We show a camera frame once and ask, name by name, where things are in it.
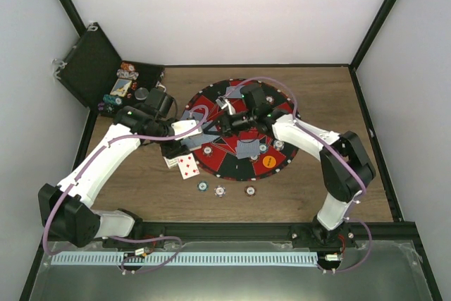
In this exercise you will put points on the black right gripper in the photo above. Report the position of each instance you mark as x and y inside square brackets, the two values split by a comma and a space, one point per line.
[227, 128]

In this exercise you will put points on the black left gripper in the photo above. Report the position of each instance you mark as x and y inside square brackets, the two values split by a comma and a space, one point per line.
[174, 151]

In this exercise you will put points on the five of diamonds card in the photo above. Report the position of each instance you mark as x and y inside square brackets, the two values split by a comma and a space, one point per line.
[187, 166]

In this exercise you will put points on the card dealt seat one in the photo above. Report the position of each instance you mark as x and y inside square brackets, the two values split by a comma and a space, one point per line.
[243, 155]

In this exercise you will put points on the card dealt seat six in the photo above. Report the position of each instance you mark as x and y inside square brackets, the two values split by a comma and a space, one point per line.
[233, 92]

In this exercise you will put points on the red chips seat two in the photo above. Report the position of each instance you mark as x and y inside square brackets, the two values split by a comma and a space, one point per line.
[207, 151]

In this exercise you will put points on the card dealt seat four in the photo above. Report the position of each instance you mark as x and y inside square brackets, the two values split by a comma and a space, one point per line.
[189, 116]

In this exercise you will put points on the red chips seat seven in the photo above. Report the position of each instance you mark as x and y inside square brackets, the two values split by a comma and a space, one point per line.
[270, 100]

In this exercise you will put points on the blue green 50 chip stack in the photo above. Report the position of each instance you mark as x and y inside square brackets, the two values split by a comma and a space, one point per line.
[202, 186]

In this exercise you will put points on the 10 chips mat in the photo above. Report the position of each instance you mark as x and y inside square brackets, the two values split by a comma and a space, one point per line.
[278, 145]

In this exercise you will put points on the orange big blind button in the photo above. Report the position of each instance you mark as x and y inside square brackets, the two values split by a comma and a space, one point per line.
[269, 162]

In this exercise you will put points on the blue orange 10 chip stack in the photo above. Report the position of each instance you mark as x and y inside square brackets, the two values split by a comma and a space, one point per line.
[219, 191]

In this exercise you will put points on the red brown chip stack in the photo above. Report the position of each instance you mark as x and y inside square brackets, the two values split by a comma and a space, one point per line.
[250, 191]

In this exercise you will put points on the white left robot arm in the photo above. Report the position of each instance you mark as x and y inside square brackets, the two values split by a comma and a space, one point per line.
[66, 208]

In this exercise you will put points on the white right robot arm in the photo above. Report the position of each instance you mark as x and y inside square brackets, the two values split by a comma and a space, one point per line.
[346, 167]

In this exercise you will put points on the white card box tray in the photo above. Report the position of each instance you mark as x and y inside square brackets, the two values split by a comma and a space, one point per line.
[171, 163]

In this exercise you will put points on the round red black poker mat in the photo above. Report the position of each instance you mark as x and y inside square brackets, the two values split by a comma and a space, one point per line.
[223, 163]

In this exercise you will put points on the clear acrylic dealer button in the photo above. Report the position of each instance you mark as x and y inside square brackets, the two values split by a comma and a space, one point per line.
[141, 93]

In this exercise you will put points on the blue green 50 chip row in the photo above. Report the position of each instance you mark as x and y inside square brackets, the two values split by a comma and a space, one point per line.
[112, 100]

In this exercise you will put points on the blue playing card box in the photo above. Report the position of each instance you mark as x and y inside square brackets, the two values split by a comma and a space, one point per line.
[121, 87]

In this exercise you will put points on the blue orange 10 chip row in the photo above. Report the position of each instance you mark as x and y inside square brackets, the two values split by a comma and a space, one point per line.
[128, 75]

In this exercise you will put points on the black purple 100 chip stack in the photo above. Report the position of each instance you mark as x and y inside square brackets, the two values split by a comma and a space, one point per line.
[106, 108]

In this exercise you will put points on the red orange chip row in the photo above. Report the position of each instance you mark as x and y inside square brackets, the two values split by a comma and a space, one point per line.
[128, 67]

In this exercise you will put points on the black poker chip case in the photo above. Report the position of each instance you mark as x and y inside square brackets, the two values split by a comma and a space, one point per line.
[88, 72]

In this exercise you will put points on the light blue slotted strip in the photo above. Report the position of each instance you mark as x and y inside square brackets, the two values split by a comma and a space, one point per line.
[295, 259]

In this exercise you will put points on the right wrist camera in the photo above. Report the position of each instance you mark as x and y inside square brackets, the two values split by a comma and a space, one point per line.
[254, 96]

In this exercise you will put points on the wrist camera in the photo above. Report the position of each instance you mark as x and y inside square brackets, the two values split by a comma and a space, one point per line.
[159, 102]
[254, 96]

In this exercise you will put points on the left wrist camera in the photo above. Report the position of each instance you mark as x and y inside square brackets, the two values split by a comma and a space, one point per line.
[159, 102]

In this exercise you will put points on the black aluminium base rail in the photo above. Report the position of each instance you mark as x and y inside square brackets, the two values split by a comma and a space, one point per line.
[308, 235]

